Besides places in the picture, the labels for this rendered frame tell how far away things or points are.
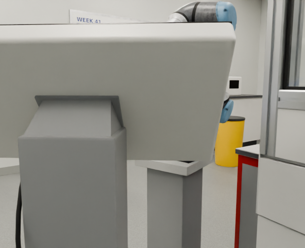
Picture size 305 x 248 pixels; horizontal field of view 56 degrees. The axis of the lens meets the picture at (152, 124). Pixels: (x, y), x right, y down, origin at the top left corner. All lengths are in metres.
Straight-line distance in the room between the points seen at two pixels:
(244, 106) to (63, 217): 4.71
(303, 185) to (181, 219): 0.79
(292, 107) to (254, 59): 5.80
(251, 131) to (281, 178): 4.65
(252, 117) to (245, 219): 3.73
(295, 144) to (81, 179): 0.43
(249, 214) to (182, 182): 0.50
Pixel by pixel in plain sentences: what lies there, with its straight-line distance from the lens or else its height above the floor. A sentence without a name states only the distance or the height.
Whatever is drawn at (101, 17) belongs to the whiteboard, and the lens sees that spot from 4.25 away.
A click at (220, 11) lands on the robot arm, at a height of 1.37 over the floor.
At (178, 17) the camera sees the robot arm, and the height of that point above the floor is 1.36.
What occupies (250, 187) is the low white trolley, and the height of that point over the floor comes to 0.57.
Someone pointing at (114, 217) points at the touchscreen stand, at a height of 0.89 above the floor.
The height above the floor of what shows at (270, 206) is 0.83.
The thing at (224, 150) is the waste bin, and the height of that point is 0.22.
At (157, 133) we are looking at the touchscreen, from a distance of 0.57.
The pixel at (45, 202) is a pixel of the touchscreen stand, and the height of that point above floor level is 0.91.
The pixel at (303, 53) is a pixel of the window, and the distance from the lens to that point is 0.66.
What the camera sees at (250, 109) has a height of 0.65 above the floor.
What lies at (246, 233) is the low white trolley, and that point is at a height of 0.30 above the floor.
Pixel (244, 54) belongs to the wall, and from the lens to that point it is 6.18.
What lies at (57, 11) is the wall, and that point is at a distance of 4.07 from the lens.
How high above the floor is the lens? 1.10
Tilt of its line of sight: 8 degrees down
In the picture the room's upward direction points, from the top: straight up
